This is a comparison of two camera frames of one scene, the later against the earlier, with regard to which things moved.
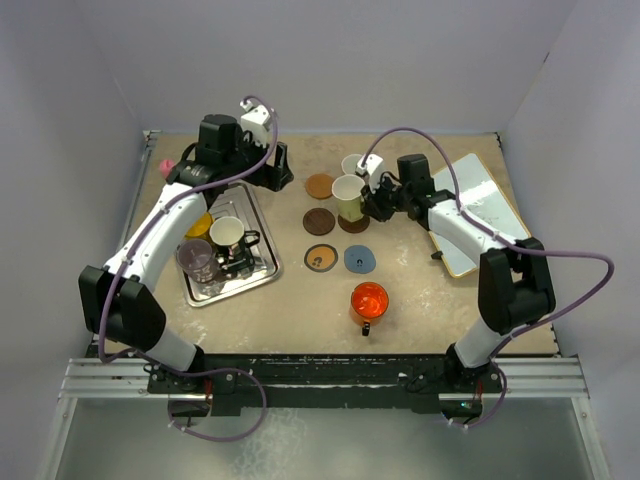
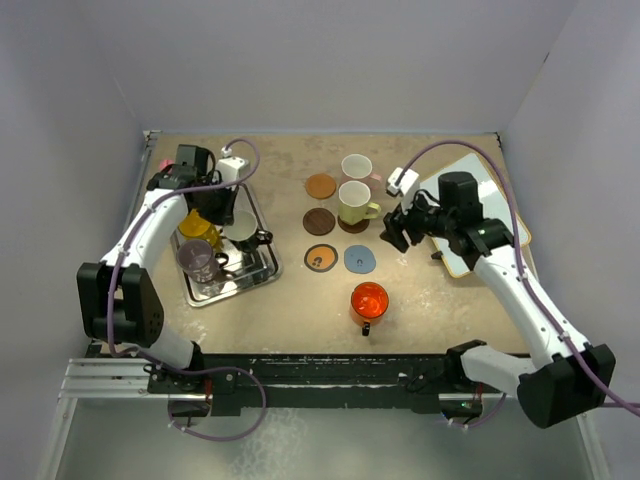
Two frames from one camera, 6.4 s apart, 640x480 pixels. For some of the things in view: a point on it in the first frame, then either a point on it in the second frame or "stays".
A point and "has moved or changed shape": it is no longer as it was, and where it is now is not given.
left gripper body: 247,153 -> 216,203
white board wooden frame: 467,179 stays
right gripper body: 387,198 -> 422,220
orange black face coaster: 321,258 stays
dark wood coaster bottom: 356,226 stays
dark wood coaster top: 319,221 stays
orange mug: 368,302 stays
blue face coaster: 359,259 stays
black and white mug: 232,242 -> 243,233
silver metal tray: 239,202 stays
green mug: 347,189 has moved or changed shape
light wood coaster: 319,185 stays
